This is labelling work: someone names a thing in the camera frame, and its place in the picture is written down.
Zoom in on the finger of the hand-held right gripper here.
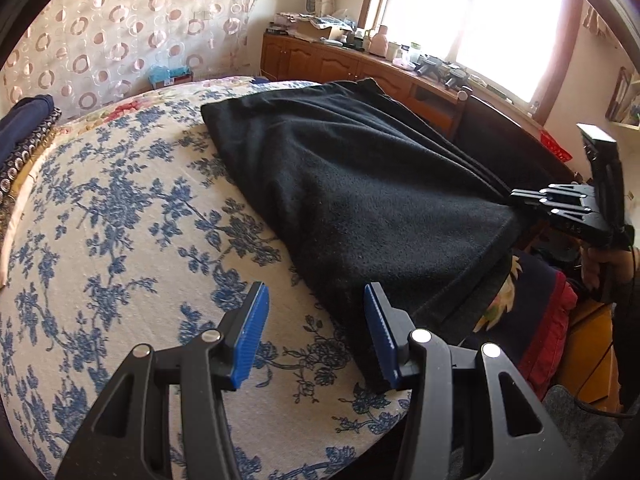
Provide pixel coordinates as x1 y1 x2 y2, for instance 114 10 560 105
509 183 593 207
530 204 601 227

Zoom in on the person's right hand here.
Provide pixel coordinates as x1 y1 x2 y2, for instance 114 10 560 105
580 245 640 304

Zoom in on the bright window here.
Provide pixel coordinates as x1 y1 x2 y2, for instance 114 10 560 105
370 0 581 106

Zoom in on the dark dotted cloth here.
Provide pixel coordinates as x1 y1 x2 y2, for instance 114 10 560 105
0 107 63 201

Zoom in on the grey cloth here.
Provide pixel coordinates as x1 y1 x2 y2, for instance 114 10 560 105
542 385 626 480

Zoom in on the blue floral bed sheet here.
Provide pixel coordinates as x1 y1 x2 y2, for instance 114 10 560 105
0 76 416 480

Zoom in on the red basket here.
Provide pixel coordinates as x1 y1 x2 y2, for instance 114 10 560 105
539 130 573 161

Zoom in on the pink jug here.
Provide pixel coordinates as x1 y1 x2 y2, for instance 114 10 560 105
369 25 390 57

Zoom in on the circle patterned curtain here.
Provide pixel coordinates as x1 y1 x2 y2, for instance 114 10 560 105
0 0 268 126

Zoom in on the pile of papers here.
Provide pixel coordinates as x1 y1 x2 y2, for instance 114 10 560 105
267 10 351 43

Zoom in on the brown wooden cabinet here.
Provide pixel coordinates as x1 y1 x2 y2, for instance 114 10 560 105
260 34 466 136

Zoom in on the dark red floral cloth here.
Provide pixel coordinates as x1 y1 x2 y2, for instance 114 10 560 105
460 252 578 401

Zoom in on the navy blue cloth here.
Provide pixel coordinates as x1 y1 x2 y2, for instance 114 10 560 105
0 95 55 161

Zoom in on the light blue box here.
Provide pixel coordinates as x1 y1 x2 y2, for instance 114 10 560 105
149 65 193 90

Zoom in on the light wooden stool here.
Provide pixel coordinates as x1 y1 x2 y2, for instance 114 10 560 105
555 300 621 406

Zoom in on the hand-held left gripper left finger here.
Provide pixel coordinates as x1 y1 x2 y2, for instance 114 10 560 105
55 281 271 480

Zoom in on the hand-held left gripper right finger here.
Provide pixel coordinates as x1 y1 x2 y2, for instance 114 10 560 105
363 282 583 480

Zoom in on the black fleece cloth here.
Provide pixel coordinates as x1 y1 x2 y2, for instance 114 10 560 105
200 78 531 393

